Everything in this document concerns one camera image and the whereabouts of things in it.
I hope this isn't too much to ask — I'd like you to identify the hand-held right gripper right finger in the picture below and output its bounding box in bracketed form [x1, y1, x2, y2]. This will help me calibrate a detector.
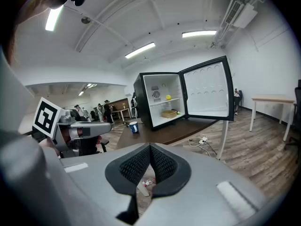
[150, 143, 192, 199]

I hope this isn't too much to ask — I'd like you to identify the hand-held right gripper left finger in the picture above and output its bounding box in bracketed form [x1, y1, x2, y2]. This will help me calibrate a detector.
[105, 143, 151, 225]

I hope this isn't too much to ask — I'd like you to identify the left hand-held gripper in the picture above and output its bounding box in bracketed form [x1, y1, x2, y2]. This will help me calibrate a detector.
[32, 97, 112, 159]

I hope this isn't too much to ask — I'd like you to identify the tan rectangular container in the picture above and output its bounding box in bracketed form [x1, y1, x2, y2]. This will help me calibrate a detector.
[161, 110, 178, 119]

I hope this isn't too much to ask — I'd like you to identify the black mini fridge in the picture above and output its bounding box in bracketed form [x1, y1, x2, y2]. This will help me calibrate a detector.
[133, 55, 235, 131]

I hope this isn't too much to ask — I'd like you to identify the person's left forearm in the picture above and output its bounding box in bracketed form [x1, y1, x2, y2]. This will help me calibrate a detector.
[38, 137, 61, 159]

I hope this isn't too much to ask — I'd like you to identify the dark brown table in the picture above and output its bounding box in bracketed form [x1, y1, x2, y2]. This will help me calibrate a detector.
[116, 116, 229, 160]

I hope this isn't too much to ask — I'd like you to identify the blue cup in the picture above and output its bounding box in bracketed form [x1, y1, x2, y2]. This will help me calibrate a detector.
[129, 121, 140, 134]

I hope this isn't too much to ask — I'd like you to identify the brown desk with white legs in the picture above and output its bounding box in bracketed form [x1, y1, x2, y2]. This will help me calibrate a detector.
[108, 97, 132, 122]

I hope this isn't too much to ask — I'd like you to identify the long ceiling light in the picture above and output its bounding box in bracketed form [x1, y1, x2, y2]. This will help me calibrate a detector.
[124, 42, 156, 59]
[182, 30, 217, 39]

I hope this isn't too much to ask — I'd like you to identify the light wooden table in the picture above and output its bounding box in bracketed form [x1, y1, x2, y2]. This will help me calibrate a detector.
[249, 94, 296, 142]

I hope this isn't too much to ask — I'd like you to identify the black office chair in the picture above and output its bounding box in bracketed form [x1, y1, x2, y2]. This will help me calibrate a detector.
[284, 79, 301, 164]

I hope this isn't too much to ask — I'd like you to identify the white ceiling air conditioner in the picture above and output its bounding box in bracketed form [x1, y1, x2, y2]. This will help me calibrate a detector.
[224, 0, 258, 30]

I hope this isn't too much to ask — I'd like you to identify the white power strip with cable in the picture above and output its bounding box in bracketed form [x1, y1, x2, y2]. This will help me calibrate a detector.
[189, 135, 218, 157]

